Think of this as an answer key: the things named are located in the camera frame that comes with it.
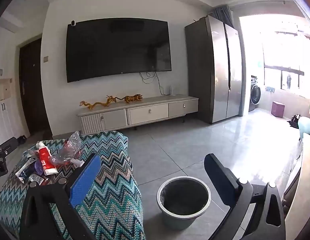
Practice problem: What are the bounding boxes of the clear plastic bag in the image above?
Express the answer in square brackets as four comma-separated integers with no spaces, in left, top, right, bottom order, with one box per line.
[50,131,82,166]

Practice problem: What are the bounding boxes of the red white toothpaste tube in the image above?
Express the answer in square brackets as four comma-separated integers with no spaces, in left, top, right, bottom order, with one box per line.
[36,141,58,176]

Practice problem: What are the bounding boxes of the purple wrapper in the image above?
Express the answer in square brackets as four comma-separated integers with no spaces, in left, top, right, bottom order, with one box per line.
[34,159,43,176]

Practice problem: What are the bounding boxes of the grey round trash bin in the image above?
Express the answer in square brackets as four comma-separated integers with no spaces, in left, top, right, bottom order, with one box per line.
[156,176,211,230]

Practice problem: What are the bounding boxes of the zigzag knitted table cloth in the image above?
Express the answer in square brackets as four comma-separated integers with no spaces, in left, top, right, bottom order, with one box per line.
[0,131,146,239]

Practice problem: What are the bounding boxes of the dark shoes by door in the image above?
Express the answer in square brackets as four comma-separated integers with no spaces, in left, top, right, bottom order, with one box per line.
[17,135,27,145]

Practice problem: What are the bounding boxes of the white hallway cabinets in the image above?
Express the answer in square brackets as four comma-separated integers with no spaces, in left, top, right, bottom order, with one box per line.
[0,67,29,145]

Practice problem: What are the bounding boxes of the dark brown entrance door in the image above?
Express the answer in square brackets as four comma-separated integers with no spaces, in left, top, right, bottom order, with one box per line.
[19,38,50,135]

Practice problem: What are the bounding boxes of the white low tv cabinet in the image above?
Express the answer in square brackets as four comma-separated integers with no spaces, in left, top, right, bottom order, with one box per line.
[77,95,199,134]

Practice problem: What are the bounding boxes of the golden dragon figurine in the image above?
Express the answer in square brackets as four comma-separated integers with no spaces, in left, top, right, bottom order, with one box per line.
[80,95,118,110]

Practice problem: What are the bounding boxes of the purple cube stool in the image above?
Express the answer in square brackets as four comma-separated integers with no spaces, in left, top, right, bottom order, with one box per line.
[271,101,285,118]

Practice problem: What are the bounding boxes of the black bag on floor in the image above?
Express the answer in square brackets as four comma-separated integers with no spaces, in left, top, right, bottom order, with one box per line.
[288,114,301,129]

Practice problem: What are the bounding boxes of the front loading washing machine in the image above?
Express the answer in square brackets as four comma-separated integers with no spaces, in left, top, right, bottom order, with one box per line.
[249,75,261,112]

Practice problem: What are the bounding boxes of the teal chair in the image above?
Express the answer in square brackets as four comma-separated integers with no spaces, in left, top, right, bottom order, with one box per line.
[298,116,310,141]

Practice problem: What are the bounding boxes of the golden tiger figurine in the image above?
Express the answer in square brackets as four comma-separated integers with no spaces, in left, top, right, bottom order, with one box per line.
[120,94,143,103]

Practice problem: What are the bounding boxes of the silver double door refrigerator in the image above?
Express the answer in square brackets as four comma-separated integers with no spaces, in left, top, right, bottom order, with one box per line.
[185,16,242,124]

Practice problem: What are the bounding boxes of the grey window curtain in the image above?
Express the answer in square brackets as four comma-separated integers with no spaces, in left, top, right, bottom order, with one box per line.
[208,4,234,28]

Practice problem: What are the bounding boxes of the cables under television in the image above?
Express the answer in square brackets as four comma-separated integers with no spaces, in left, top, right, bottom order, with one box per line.
[139,71,171,96]

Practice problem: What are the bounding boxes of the large black wall television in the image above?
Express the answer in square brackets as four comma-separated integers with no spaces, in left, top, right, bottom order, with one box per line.
[66,18,172,83]

